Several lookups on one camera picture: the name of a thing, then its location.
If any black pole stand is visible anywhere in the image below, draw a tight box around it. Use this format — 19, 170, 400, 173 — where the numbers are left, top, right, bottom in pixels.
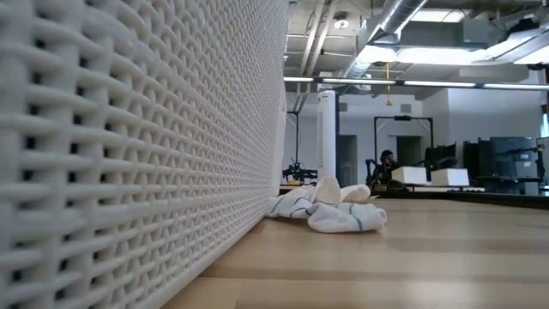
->
286, 110, 301, 167

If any white pillar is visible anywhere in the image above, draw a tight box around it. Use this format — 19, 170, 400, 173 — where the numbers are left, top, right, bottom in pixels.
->
316, 89, 341, 190

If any grey door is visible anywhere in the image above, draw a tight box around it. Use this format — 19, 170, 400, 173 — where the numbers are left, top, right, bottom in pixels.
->
338, 135, 359, 189

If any person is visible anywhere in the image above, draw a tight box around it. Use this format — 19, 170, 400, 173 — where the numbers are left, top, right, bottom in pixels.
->
377, 148, 401, 186

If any grey ceiling pipe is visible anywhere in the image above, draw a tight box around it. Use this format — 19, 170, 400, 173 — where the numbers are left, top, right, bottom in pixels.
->
298, 0, 327, 77
306, 0, 340, 76

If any white box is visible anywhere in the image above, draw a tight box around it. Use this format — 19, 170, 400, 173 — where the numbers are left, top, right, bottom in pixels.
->
390, 166, 428, 185
431, 167, 471, 187

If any white woven plastic basket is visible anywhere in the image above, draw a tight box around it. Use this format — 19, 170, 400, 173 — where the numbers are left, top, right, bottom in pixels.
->
0, 0, 289, 309

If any black monitor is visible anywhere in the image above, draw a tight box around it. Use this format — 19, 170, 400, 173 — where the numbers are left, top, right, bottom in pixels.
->
424, 143, 458, 181

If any background work table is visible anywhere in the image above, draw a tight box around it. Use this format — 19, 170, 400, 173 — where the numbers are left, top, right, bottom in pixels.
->
402, 183, 486, 193

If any dark cabinet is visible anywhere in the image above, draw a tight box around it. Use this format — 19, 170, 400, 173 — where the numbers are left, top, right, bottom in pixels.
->
462, 137, 493, 178

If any grey cabinet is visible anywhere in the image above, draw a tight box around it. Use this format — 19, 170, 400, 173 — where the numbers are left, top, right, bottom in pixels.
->
490, 136, 540, 179

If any yellow hanging cord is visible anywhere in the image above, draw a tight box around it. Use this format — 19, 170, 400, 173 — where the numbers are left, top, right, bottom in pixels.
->
384, 62, 393, 107

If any black frame stand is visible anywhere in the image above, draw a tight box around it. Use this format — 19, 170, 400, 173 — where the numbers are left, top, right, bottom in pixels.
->
373, 114, 435, 173

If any silver round ventilation duct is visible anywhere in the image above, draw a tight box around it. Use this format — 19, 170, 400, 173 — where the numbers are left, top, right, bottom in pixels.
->
342, 0, 430, 81

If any grey rectangular air duct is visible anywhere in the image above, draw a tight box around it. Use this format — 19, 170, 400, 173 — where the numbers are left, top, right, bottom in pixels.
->
399, 19, 490, 48

